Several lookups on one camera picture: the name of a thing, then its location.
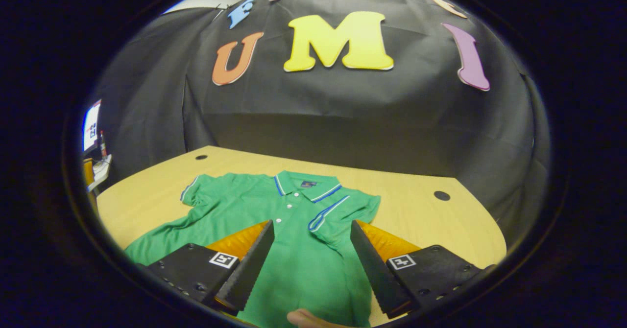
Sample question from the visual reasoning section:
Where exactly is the green T-shirt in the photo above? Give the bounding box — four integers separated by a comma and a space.
125, 170, 382, 328

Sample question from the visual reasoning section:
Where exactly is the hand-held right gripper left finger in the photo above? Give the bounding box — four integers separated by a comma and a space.
145, 220, 276, 314

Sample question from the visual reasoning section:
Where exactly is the black backdrop cloth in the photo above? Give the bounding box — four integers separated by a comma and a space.
93, 0, 549, 250

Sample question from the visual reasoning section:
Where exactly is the computer monitor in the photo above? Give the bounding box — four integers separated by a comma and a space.
82, 99, 102, 153

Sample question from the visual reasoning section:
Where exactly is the white side table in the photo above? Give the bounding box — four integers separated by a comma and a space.
87, 154, 113, 192

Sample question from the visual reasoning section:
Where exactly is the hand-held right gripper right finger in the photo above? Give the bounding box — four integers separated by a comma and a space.
350, 219, 496, 320

